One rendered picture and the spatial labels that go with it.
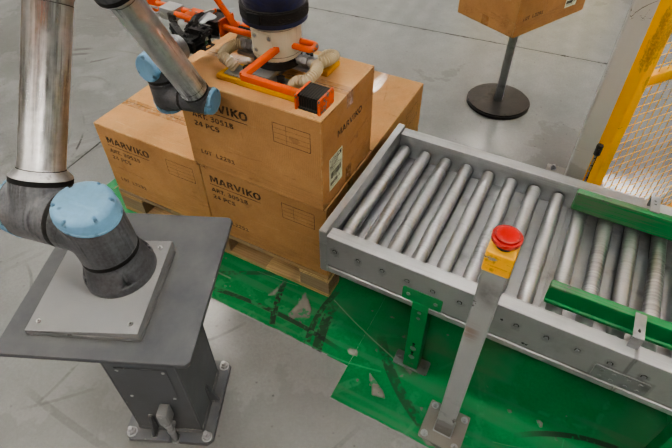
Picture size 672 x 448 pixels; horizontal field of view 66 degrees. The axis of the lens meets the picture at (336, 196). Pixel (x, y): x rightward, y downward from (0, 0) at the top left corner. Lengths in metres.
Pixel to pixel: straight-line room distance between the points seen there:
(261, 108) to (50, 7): 0.69
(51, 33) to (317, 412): 1.51
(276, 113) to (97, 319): 0.81
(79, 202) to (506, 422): 1.62
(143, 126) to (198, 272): 1.10
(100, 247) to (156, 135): 1.11
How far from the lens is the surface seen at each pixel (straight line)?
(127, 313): 1.46
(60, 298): 1.58
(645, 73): 1.99
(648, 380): 1.80
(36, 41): 1.44
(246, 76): 1.64
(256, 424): 2.10
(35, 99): 1.45
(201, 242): 1.60
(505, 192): 2.09
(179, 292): 1.50
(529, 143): 3.32
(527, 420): 2.19
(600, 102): 2.68
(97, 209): 1.34
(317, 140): 1.71
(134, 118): 2.56
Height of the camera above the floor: 1.92
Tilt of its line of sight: 44 degrees down
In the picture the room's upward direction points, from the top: straight up
